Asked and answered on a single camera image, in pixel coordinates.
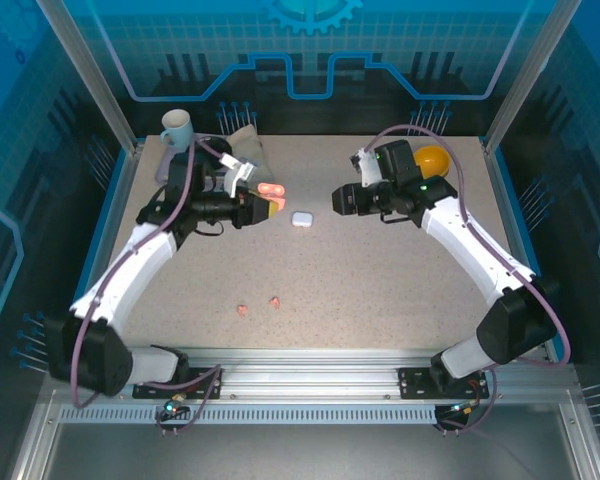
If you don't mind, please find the pink earbud charging case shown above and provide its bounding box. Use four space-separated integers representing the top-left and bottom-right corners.
256 181 288 212

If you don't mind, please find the orange bowl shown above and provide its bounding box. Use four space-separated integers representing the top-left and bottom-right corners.
413 144 452 179

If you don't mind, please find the beige folded cloth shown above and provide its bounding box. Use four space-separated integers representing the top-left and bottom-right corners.
228 124 276 182

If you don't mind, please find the black plate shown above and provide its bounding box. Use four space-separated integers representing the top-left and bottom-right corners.
195 135 234 167

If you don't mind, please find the purple tray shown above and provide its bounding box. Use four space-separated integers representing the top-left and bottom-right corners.
154 134 181 186

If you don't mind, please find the light blue mug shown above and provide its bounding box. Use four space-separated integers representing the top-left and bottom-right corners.
159 108 196 151

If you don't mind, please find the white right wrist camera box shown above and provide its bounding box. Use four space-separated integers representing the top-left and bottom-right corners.
349 146 382 189

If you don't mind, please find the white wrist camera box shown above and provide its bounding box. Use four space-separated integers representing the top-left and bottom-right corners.
349 146 382 189
219 153 258 199

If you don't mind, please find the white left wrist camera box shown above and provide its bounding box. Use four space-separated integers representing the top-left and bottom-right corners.
219 153 258 199

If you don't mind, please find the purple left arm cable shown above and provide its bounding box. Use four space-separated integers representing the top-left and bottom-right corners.
71 135 227 437

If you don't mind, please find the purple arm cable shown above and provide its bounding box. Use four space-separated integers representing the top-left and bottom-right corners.
71 135 227 437
363 124 573 437

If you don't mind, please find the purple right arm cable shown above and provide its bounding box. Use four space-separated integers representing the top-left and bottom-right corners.
363 124 573 437

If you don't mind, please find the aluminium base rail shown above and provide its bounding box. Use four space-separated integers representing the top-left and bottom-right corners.
72 347 579 402

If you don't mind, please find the aluminium frame post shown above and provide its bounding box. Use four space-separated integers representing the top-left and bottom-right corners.
35 0 144 157
481 0 584 157

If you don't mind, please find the small lit cable connector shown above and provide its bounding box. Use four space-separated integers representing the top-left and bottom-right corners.
161 394 189 419
446 399 482 419

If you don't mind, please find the slotted grey cable duct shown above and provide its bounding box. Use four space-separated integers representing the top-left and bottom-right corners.
58 405 440 427

